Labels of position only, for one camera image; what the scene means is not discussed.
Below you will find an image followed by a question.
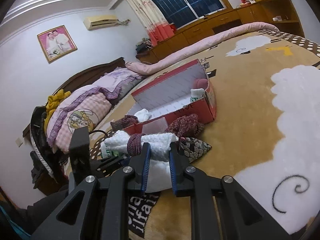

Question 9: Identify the maroon knitted sock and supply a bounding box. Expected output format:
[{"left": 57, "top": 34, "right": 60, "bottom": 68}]
[
  {"left": 110, "top": 115, "right": 138, "bottom": 132},
  {"left": 165, "top": 114, "right": 204, "bottom": 137}
]

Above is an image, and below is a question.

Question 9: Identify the black patterned triangle pouch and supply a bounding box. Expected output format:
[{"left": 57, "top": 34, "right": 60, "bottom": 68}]
[{"left": 178, "top": 138, "right": 212, "bottom": 163}]

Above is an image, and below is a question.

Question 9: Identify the white sock with maroon band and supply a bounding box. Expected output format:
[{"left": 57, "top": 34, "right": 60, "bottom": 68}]
[{"left": 103, "top": 131, "right": 179, "bottom": 161}]

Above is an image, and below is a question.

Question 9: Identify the white green sock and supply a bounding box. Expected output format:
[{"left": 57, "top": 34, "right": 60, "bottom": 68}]
[
  {"left": 190, "top": 88, "right": 204, "bottom": 102},
  {"left": 100, "top": 142, "right": 129, "bottom": 159}
]

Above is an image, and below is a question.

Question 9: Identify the red cardboard shoe box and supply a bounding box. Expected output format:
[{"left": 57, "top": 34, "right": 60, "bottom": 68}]
[{"left": 124, "top": 59, "right": 216, "bottom": 135}]

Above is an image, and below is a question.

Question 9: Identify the pink soft ball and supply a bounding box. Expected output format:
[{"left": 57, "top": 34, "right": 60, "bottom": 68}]
[{"left": 193, "top": 79, "right": 208, "bottom": 90}]

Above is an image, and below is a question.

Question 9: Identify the white towel sock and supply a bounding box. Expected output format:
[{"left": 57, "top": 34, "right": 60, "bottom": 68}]
[{"left": 146, "top": 160, "right": 172, "bottom": 193}]

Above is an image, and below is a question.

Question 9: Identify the pink checked cartoon pillow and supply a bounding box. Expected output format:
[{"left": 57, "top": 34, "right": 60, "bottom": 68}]
[{"left": 46, "top": 92, "right": 111, "bottom": 153}]

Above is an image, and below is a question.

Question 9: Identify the yellow plush toy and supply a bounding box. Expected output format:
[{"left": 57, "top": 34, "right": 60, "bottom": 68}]
[{"left": 44, "top": 89, "right": 72, "bottom": 133}]

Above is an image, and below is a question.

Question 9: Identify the purple frilled pillow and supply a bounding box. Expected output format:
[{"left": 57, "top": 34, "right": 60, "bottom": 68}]
[{"left": 63, "top": 67, "right": 144, "bottom": 106}]

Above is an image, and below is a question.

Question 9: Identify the dark wooden headboard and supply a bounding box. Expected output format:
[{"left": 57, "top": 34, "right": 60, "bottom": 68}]
[{"left": 22, "top": 56, "right": 126, "bottom": 138}]

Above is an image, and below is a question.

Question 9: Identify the pink rolled quilt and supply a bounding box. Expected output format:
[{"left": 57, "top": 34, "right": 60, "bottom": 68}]
[{"left": 125, "top": 22, "right": 279, "bottom": 75}]

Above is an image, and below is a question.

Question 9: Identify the framed wedding photo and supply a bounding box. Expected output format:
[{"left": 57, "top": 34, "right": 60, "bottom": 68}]
[{"left": 37, "top": 25, "right": 78, "bottom": 63}]

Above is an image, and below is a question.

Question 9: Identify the pile of clothes on cabinet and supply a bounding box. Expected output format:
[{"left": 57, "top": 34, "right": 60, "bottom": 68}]
[{"left": 136, "top": 38, "right": 153, "bottom": 54}]

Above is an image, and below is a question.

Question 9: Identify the left floral curtain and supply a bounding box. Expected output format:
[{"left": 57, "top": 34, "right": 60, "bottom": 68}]
[{"left": 126, "top": 0, "right": 174, "bottom": 46}]

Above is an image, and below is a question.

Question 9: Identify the wooden cabinet run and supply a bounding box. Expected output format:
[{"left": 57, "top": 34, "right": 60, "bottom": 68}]
[{"left": 136, "top": 0, "right": 305, "bottom": 63}]

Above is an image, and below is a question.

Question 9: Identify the black cable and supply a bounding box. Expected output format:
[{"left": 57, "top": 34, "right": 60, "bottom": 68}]
[{"left": 88, "top": 129, "right": 110, "bottom": 138}]

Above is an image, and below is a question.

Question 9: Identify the wall air conditioner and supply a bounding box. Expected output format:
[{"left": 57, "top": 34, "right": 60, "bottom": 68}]
[{"left": 83, "top": 15, "right": 118, "bottom": 30}]

